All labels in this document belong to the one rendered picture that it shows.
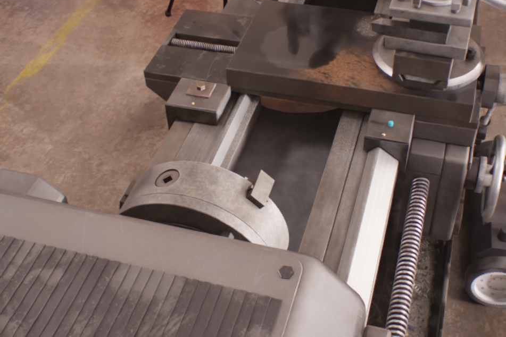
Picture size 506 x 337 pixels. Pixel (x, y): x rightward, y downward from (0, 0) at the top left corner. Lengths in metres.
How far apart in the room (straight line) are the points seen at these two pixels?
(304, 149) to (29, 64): 2.00
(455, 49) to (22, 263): 1.02
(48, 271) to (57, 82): 2.60
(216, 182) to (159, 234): 0.24
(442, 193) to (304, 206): 0.33
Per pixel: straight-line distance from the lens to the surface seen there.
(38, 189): 0.88
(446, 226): 1.77
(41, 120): 3.10
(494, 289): 2.33
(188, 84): 1.68
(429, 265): 1.91
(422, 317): 1.81
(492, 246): 2.25
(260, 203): 0.95
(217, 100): 1.62
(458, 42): 1.50
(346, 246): 1.36
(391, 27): 1.48
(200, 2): 3.71
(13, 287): 0.72
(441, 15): 1.45
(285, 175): 1.65
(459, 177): 1.65
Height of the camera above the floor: 1.89
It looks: 42 degrees down
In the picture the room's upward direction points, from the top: 4 degrees counter-clockwise
